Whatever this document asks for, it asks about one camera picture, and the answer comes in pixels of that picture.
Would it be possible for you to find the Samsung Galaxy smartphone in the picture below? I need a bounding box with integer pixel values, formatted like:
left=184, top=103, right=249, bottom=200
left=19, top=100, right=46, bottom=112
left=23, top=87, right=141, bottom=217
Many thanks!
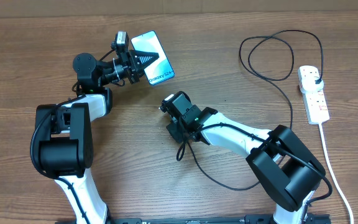
left=131, top=30, right=175, bottom=85

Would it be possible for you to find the black USB charging cable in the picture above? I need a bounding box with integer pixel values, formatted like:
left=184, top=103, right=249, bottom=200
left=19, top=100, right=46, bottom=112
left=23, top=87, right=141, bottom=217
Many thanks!
left=186, top=29, right=324, bottom=191

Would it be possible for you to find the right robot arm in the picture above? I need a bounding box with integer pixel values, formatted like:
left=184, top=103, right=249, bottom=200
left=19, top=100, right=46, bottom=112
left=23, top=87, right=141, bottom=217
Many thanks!
left=160, top=91, right=326, bottom=223

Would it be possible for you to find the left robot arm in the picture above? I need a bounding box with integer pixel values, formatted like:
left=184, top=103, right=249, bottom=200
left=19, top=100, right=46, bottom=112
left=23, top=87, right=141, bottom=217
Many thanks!
left=30, top=50, right=159, bottom=223

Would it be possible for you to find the white charger plug adapter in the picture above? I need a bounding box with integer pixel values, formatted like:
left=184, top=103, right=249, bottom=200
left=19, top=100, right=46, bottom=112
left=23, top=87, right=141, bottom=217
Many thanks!
left=299, top=77, right=324, bottom=94

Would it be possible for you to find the white power strip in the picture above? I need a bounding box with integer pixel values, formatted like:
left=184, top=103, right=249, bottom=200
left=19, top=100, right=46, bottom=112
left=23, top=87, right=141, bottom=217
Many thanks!
left=297, top=65, right=329, bottom=124

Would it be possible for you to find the cardboard backdrop panel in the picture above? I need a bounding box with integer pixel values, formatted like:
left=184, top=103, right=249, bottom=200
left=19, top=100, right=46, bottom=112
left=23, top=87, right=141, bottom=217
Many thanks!
left=0, top=0, right=358, bottom=18

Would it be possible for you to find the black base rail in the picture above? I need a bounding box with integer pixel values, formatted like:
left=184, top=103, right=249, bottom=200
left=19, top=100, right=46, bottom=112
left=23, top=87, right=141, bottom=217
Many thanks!
left=107, top=213, right=331, bottom=224

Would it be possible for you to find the white power strip cord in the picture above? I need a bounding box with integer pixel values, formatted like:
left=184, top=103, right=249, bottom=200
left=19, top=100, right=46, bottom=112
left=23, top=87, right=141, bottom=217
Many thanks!
left=318, top=122, right=355, bottom=224

